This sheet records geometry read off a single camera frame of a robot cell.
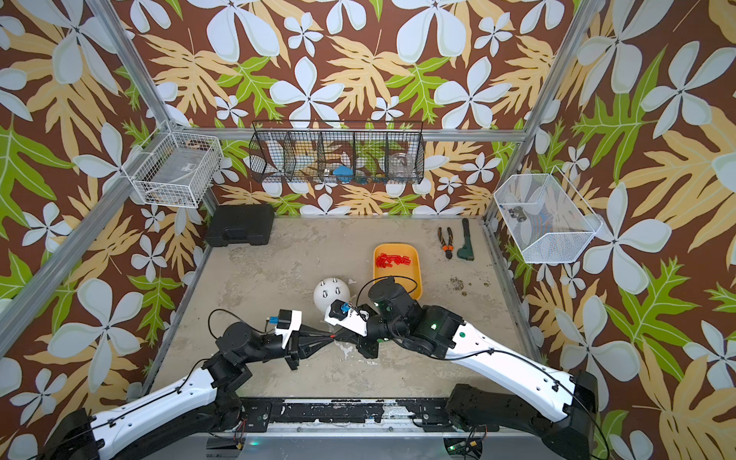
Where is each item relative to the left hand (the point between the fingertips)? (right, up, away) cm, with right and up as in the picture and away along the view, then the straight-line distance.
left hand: (332, 334), depth 65 cm
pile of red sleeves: (+15, +15, +40) cm, 45 cm away
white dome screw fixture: (-4, +7, +21) cm, 22 cm away
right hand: (+1, 0, 0) cm, 1 cm away
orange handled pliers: (+40, +19, +46) cm, 64 cm away
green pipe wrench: (+46, +18, +43) cm, 66 cm away
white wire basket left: (-50, +44, +20) cm, 69 cm away
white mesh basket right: (+61, +28, +19) cm, 70 cm away
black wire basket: (0, +53, +34) cm, 63 cm away
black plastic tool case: (-45, +30, +53) cm, 76 cm away
